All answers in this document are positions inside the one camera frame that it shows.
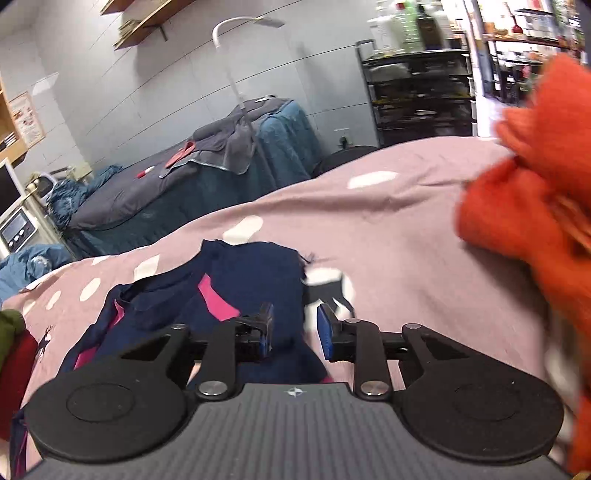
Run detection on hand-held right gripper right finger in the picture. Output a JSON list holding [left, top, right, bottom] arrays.
[[317, 303, 468, 401]]

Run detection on grey towel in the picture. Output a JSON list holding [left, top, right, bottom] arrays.
[[159, 97, 296, 178]]

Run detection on silver countertop appliance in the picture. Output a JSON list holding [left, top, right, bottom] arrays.
[[0, 205, 38, 252]]

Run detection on white floor lamp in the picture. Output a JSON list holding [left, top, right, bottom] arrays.
[[211, 16, 286, 139]]

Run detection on dark bottle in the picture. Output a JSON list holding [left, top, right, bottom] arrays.
[[416, 4, 444, 51]]

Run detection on navy cartoon print sweater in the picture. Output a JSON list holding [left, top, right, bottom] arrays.
[[9, 239, 334, 478]]

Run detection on wall poster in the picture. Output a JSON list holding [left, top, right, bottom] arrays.
[[8, 91, 46, 148]]

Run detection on green folded knit garment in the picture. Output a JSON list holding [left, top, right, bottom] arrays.
[[0, 309, 26, 365]]

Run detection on red folded knit garment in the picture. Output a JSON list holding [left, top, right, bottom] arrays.
[[0, 332, 40, 444]]

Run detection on light blue crumpled cloth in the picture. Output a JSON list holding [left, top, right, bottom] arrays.
[[0, 244, 77, 303]]

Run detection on orange knit garment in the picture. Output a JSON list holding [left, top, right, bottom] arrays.
[[455, 53, 591, 474]]

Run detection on pink polka dot blanket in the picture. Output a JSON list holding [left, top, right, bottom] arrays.
[[0, 136, 573, 480]]

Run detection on black trolley rack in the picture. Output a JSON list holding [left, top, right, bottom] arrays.
[[355, 39, 477, 148]]

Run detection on display shelf with goods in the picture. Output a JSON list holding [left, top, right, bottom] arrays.
[[480, 0, 585, 104]]

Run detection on wooden shelf cabinet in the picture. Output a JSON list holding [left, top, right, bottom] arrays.
[[0, 78, 29, 168]]

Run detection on green bottle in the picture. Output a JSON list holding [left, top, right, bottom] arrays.
[[392, 0, 417, 51]]

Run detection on red flat item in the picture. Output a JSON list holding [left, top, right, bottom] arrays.
[[165, 142, 197, 168]]

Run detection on wooden wall shelves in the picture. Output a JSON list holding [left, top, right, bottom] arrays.
[[100, 0, 199, 51]]

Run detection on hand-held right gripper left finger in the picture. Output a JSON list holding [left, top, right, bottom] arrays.
[[120, 303, 275, 400]]

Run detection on white framed monitor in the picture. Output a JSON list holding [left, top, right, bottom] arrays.
[[0, 159, 24, 222]]

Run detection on white bottle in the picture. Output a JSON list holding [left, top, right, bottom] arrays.
[[369, 0, 394, 49]]

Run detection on massage bed with grey sheet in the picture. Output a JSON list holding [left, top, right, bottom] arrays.
[[60, 97, 319, 259]]

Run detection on blue cloth pile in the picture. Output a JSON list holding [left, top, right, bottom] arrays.
[[46, 165, 123, 227]]

